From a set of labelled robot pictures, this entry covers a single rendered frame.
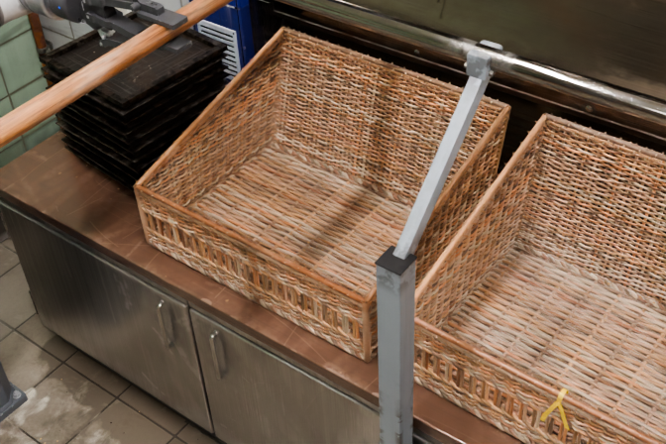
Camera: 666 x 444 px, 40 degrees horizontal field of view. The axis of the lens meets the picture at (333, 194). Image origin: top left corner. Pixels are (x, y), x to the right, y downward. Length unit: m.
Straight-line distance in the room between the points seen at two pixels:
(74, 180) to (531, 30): 1.04
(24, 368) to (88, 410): 0.24
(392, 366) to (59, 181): 1.00
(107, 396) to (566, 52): 1.41
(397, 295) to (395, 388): 0.20
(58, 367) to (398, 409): 1.25
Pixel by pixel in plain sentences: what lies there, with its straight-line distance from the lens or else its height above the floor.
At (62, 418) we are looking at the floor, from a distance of 2.40.
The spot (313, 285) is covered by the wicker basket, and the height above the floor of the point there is 0.71.
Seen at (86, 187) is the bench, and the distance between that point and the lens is 2.07.
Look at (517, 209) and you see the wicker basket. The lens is 1.77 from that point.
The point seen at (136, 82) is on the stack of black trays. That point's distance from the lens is 1.92.
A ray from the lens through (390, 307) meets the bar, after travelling 1.30.
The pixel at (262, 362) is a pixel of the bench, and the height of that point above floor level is 0.48.
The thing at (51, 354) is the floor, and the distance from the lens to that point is 2.55.
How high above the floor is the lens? 1.82
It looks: 40 degrees down
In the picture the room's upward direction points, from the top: 3 degrees counter-clockwise
